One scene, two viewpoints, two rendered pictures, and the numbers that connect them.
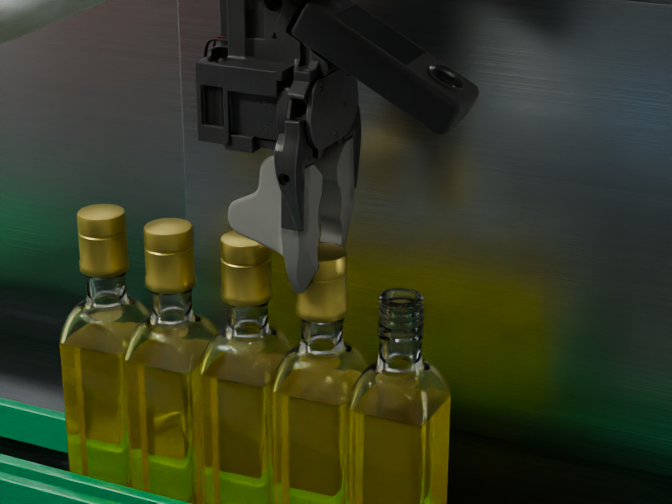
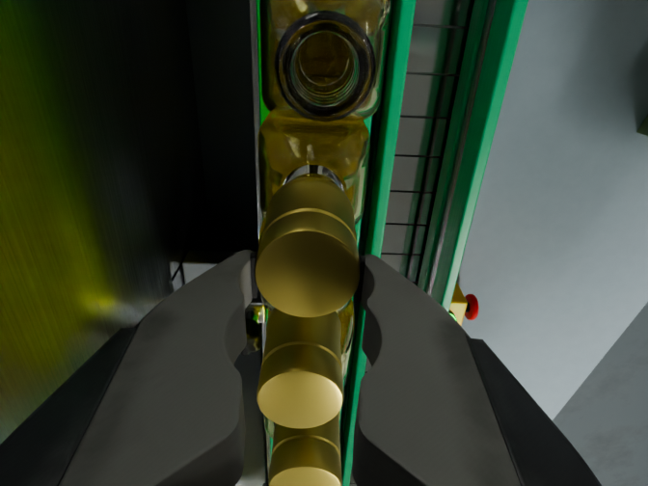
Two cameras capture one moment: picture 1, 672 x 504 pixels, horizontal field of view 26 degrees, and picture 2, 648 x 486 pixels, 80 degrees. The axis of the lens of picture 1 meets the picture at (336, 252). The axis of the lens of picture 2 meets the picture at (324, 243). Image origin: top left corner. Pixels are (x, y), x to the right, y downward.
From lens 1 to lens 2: 0.90 m
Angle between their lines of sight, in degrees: 60
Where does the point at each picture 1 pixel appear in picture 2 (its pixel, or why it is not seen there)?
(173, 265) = (333, 429)
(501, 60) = not seen: outside the picture
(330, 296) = (344, 211)
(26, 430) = not seen: hidden behind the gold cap
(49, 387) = not seen: hidden behind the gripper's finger
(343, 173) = (192, 389)
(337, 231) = (239, 283)
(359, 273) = (63, 235)
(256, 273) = (327, 339)
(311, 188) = (444, 418)
